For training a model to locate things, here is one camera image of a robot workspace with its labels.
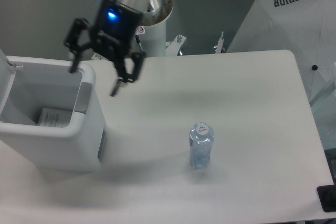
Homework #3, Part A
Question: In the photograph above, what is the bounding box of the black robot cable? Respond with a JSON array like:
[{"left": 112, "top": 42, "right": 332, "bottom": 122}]
[{"left": 135, "top": 34, "right": 146, "bottom": 52}]

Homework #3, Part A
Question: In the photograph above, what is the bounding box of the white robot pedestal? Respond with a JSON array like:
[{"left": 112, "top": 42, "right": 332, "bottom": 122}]
[{"left": 131, "top": 0, "right": 173, "bottom": 58}]

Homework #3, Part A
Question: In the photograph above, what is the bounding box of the white plastic wrapper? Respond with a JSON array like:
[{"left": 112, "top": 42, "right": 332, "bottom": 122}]
[{"left": 37, "top": 108, "right": 72, "bottom": 128}]

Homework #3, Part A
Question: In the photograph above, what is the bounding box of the white trash can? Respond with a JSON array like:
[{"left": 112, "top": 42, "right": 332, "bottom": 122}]
[{"left": 1, "top": 54, "right": 106, "bottom": 172}]

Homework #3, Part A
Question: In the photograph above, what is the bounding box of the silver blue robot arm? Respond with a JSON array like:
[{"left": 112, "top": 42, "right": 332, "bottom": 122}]
[{"left": 64, "top": 0, "right": 150, "bottom": 97}]

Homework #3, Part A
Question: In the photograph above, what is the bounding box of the white umbrella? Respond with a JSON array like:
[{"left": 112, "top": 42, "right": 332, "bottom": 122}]
[{"left": 226, "top": 0, "right": 336, "bottom": 130}]

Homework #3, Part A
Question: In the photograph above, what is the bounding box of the metal clamp bracket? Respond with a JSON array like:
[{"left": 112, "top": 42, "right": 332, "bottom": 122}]
[{"left": 213, "top": 31, "right": 226, "bottom": 54}]

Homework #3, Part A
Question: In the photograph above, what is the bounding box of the clear plastic water bottle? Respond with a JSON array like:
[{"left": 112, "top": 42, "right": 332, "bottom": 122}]
[{"left": 189, "top": 122, "right": 215, "bottom": 168}]

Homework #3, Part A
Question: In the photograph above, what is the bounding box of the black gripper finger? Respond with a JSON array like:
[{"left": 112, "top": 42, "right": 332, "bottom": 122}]
[
  {"left": 110, "top": 51, "right": 146, "bottom": 97},
  {"left": 64, "top": 18, "right": 92, "bottom": 73}
]

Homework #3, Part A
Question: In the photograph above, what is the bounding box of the black device at edge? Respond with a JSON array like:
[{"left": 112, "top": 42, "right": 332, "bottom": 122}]
[{"left": 317, "top": 185, "right": 335, "bottom": 212}]

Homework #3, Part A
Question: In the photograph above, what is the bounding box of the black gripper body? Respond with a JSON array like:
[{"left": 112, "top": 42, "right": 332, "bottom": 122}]
[{"left": 89, "top": 0, "right": 143, "bottom": 61}]

